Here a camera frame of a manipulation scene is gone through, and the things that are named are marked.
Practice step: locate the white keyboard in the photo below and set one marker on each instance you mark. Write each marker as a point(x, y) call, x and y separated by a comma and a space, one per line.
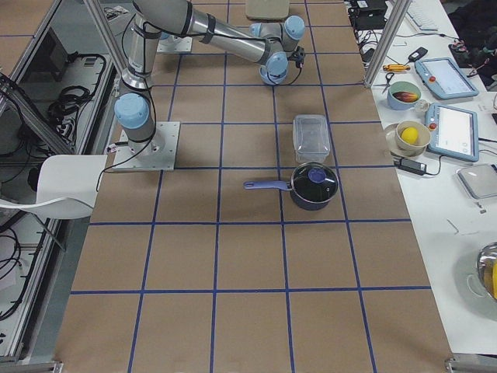
point(419, 19)

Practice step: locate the black scissors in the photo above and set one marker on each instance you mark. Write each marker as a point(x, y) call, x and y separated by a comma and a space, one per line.
point(388, 77)

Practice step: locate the kitchen scale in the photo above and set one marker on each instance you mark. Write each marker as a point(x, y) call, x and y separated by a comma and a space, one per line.
point(479, 180)

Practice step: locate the blue bowl with fruit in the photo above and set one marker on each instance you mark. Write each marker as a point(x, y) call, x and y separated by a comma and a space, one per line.
point(403, 95)

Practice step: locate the beige bowl with lemon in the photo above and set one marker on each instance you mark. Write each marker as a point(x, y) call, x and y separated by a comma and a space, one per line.
point(424, 135)

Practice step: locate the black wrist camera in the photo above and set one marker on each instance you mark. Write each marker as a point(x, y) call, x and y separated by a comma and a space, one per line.
point(298, 56)

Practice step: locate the cream metal toaster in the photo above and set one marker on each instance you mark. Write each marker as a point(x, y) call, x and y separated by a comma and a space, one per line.
point(267, 9)

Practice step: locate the clear plastic food container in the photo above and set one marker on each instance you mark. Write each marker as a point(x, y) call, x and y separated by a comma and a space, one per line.
point(310, 138)

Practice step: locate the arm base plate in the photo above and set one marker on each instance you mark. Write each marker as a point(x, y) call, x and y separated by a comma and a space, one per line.
point(158, 154)
point(169, 44)

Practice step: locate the blue teach pendant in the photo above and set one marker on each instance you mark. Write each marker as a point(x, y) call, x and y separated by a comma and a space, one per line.
point(453, 131)
point(443, 78)

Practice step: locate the blue teach pendant far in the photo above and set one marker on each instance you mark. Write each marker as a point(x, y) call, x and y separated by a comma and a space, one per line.
point(443, 78)

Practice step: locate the black car key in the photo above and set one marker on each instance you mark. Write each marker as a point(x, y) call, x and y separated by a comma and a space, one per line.
point(417, 54)

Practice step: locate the aluminium frame post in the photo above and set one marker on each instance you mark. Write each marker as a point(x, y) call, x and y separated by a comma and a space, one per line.
point(395, 19)

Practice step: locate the white chair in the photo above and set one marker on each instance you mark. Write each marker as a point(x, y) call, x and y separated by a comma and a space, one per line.
point(66, 187)

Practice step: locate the beige plate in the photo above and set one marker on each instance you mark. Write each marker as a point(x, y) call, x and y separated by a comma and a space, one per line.
point(390, 134)

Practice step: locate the blue teach pendant near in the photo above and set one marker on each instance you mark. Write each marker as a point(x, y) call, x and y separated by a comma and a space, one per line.
point(453, 131)

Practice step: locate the yellow lemon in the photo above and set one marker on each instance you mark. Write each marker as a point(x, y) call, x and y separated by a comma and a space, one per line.
point(410, 135)

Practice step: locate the orange handled screwdriver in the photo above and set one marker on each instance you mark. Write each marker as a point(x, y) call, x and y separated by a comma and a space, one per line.
point(396, 67)

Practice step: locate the steel bowl with fruit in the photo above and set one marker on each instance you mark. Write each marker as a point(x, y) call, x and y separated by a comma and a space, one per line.
point(482, 282)

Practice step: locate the black power adapter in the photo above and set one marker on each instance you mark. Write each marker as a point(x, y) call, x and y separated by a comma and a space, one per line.
point(410, 166)

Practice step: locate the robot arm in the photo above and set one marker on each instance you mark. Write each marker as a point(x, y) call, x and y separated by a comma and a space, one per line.
point(171, 27)

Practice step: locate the blue saucepan with lid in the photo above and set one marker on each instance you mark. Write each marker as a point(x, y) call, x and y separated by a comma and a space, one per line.
point(311, 186)

